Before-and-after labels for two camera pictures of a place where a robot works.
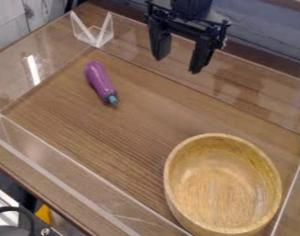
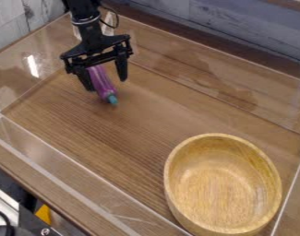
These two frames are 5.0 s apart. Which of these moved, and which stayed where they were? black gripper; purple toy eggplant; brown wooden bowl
Moved: black gripper
Stayed: purple toy eggplant; brown wooden bowl
